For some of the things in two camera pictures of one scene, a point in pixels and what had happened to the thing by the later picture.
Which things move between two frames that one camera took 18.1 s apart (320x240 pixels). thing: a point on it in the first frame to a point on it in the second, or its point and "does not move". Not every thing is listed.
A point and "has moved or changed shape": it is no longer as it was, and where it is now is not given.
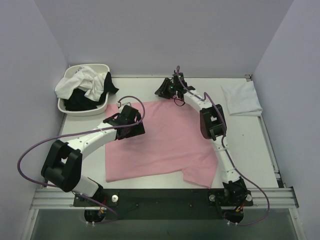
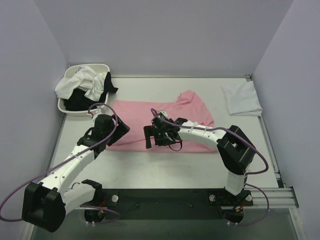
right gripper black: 164,88 to 152,133
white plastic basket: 71,70 does not move
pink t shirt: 175,140 has moved or changed shape
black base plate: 145,204 does not move
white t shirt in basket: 85,78 does not move
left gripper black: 133,128 to 119,132
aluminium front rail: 280,198 does not move
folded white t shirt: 242,99 does not move
